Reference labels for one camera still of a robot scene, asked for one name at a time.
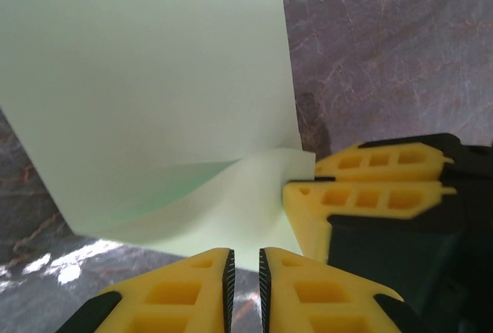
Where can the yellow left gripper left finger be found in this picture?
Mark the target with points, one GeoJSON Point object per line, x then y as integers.
{"type": "Point", "coordinates": [173, 302]}

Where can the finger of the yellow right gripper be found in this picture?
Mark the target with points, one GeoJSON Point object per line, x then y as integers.
{"type": "Point", "coordinates": [308, 209]}
{"type": "Point", "coordinates": [327, 167]}

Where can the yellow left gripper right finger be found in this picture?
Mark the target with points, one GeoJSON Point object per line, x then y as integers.
{"type": "Point", "coordinates": [308, 310]}

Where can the light green paper sheet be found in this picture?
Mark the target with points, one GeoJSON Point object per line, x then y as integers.
{"type": "Point", "coordinates": [135, 59]}

